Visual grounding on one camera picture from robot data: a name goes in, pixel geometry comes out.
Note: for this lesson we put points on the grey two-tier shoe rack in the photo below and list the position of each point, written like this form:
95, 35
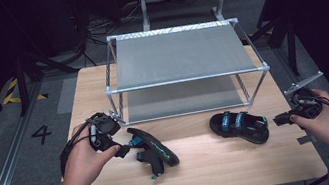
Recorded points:
180, 56

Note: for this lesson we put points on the black tripod stand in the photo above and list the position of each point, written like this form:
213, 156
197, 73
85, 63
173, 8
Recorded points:
23, 79

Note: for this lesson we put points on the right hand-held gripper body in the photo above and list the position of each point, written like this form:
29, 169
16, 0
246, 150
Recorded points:
306, 104

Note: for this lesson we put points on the grey tape piece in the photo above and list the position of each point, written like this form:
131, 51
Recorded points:
305, 140

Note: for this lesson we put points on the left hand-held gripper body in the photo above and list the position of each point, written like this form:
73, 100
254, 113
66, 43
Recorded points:
104, 128

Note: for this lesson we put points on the person's left hand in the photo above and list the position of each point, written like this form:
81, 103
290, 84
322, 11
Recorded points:
79, 164

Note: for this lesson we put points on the black metal stand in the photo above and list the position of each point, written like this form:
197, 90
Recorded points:
281, 32

